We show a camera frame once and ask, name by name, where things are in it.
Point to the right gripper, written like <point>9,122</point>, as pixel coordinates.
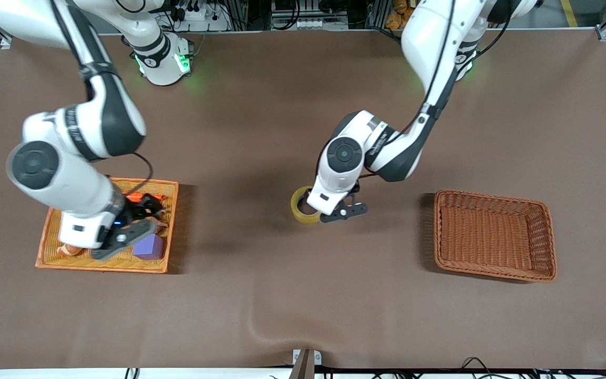
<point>138,208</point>

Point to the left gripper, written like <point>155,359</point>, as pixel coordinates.
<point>356,188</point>

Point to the clear packing tape roll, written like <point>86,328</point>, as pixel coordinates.
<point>296,208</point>

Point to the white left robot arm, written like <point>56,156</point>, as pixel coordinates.
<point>424,42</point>

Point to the orange toy carrot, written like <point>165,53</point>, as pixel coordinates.
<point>134,197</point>

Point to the brown toy lion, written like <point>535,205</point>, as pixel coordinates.
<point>163,225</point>

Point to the purple foam cube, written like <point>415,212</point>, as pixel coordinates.
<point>149,247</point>

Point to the toy croissant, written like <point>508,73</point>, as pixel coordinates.
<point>69,250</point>

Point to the yellow wicker basket orange rim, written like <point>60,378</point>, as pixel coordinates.
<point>50,247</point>

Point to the brown wicker basket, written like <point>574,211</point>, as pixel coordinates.
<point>492,237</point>

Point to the white socket bar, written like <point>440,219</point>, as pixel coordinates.
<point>321,23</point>

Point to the orange plush toys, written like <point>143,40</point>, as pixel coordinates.
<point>396,13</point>

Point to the white power strip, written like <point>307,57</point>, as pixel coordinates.
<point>203,21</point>

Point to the metal table bracket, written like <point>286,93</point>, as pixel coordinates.
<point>305,363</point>

